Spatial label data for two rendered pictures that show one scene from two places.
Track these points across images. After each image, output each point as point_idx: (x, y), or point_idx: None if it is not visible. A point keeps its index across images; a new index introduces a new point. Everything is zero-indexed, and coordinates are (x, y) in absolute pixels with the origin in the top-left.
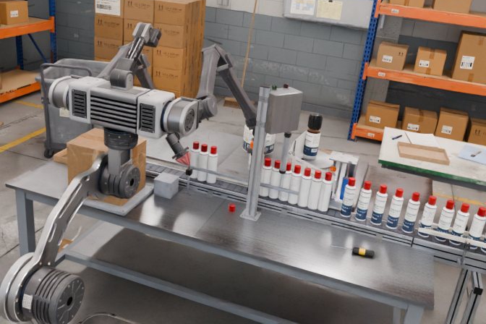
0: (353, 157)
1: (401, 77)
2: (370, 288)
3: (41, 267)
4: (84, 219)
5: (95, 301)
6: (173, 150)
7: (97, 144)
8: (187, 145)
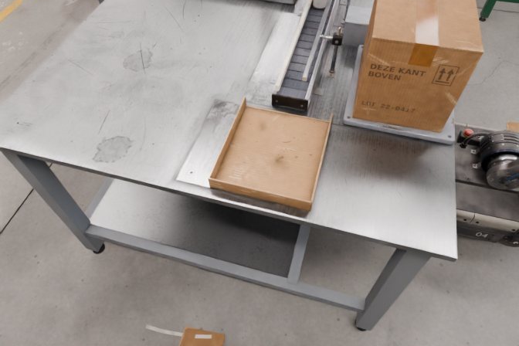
0: None
1: None
2: None
3: None
4: (107, 339)
5: (320, 247)
6: None
7: (453, 15)
8: (164, 39)
